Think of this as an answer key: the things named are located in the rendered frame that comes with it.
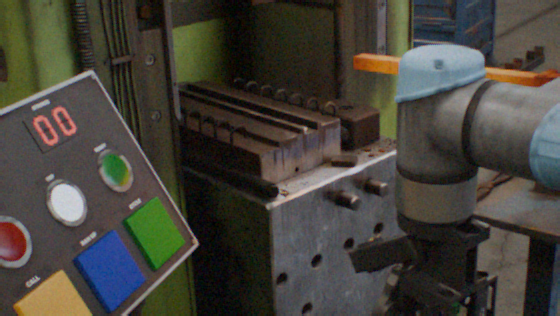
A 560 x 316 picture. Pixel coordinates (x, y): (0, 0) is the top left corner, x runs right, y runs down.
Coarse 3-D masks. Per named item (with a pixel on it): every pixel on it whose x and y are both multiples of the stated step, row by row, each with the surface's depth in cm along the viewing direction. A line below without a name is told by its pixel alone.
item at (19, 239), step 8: (0, 224) 78; (8, 224) 79; (0, 232) 78; (8, 232) 79; (16, 232) 80; (0, 240) 78; (8, 240) 78; (16, 240) 79; (24, 240) 80; (0, 248) 77; (8, 248) 78; (16, 248) 79; (24, 248) 80; (0, 256) 77; (8, 256) 78; (16, 256) 78
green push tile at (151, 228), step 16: (144, 208) 96; (160, 208) 99; (128, 224) 93; (144, 224) 95; (160, 224) 98; (144, 240) 94; (160, 240) 96; (176, 240) 99; (144, 256) 94; (160, 256) 95
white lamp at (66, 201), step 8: (56, 192) 86; (64, 192) 87; (72, 192) 88; (56, 200) 86; (64, 200) 87; (72, 200) 88; (80, 200) 89; (56, 208) 85; (64, 208) 86; (72, 208) 87; (80, 208) 88; (64, 216) 86; (72, 216) 87
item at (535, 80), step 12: (360, 60) 133; (372, 60) 131; (384, 60) 129; (396, 60) 128; (396, 72) 127; (492, 72) 114; (504, 72) 113; (516, 72) 112; (528, 72) 112; (552, 72) 108; (516, 84) 111; (528, 84) 109; (540, 84) 107
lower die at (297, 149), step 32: (192, 96) 156; (256, 96) 155; (192, 128) 142; (224, 128) 142; (256, 128) 138; (288, 128) 136; (320, 128) 137; (224, 160) 137; (256, 160) 129; (288, 160) 134; (320, 160) 139
